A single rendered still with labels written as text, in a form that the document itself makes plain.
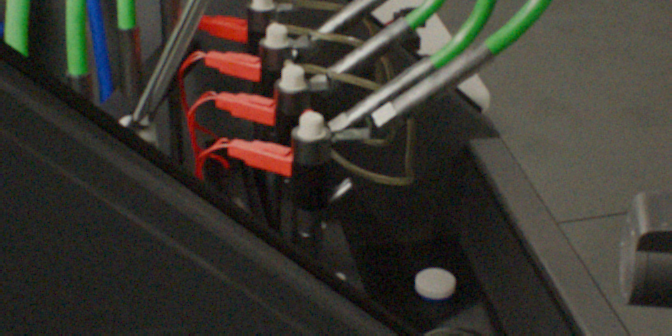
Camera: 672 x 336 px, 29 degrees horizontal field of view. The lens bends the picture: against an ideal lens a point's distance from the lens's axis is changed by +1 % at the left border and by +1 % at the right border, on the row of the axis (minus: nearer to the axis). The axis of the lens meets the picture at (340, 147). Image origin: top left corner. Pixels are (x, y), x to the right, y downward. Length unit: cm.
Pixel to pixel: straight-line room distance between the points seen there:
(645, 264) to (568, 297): 33
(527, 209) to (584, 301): 15
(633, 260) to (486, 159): 53
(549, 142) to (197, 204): 285
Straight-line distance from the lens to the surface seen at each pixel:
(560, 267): 113
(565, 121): 348
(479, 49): 91
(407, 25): 107
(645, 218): 77
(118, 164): 51
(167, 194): 52
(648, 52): 395
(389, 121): 91
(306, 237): 95
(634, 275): 77
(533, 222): 119
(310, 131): 91
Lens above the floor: 157
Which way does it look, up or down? 29 degrees down
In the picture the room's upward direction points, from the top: 2 degrees clockwise
